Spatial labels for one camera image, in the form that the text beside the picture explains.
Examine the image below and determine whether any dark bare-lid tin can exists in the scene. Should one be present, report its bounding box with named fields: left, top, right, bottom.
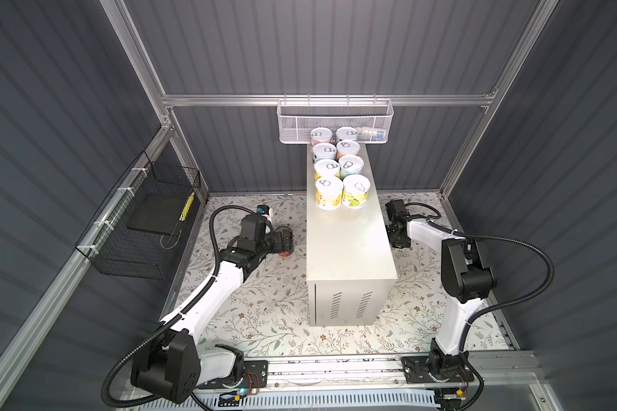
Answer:
left=277, top=226, right=294, bottom=257

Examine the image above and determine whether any green labelled can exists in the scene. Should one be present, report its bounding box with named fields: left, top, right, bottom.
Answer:
left=342, top=175, right=371, bottom=209

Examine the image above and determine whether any yellow labelled can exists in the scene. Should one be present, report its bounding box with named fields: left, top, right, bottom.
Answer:
left=315, top=176, right=344, bottom=211

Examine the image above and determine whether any white lidded can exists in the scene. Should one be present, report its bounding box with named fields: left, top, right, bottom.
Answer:
left=339, top=154, right=365, bottom=180

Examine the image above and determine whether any small can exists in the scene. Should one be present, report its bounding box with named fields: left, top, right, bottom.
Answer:
left=314, top=159, right=340, bottom=181

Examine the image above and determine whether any orange labelled can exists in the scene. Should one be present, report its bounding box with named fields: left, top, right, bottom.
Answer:
left=336, top=140, right=361, bottom=159

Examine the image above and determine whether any light blue labelled can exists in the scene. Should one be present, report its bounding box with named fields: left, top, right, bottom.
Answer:
left=312, top=143, right=338, bottom=163

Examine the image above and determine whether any teal labelled can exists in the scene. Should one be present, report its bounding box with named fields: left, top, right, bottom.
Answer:
left=335, top=127, right=358, bottom=142

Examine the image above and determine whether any pink labelled can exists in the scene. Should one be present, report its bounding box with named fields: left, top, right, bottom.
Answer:
left=310, top=127, right=334, bottom=147

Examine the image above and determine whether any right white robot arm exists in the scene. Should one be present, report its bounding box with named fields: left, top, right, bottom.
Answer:
left=385, top=200, right=555, bottom=384

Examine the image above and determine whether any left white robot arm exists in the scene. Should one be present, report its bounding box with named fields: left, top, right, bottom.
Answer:
left=100, top=205, right=294, bottom=409

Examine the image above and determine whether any white metal cabinet counter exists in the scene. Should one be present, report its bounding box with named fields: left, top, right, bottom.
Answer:
left=306, top=147, right=398, bottom=326

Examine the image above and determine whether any yellow marker in basket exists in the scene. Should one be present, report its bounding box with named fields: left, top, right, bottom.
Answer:
left=179, top=192, right=195, bottom=222

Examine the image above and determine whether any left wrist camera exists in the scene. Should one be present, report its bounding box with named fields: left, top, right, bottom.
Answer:
left=256, top=204, right=274, bottom=221

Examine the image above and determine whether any white wire mesh basket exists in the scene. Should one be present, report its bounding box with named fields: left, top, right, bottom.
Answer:
left=276, top=99, right=394, bottom=144

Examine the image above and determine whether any black wire wall basket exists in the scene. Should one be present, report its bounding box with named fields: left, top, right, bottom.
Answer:
left=76, top=154, right=202, bottom=280

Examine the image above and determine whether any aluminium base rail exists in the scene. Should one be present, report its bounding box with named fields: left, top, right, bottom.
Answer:
left=128, top=352, right=541, bottom=397

